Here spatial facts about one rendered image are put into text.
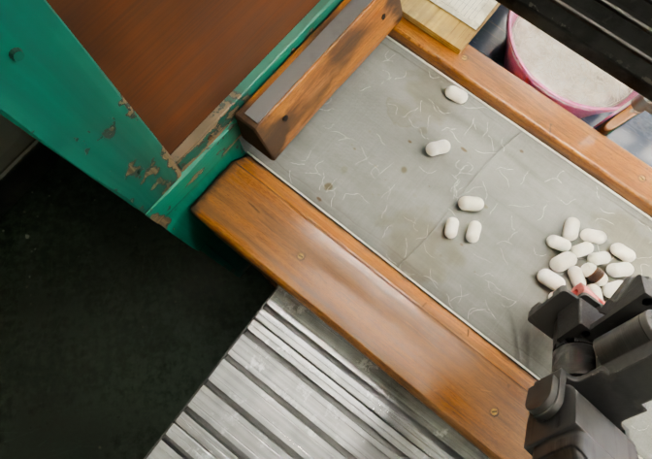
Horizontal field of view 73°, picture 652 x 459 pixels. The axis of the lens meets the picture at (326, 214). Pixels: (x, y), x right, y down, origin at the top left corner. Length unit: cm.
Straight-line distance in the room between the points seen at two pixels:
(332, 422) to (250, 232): 30
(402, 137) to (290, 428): 46
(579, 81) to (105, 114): 71
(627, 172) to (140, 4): 66
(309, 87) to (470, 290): 35
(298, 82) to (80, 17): 29
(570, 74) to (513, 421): 54
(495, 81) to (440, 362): 42
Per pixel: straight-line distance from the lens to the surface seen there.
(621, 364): 50
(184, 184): 59
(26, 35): 33
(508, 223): 69
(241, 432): 70
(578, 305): 58
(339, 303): 59
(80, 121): 40
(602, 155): 77
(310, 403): 69
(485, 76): 75
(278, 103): 57
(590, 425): 47
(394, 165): 67
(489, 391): 63
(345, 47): 63
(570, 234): 71
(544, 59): 85
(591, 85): 85
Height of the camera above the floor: 135
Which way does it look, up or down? 75 degrees down
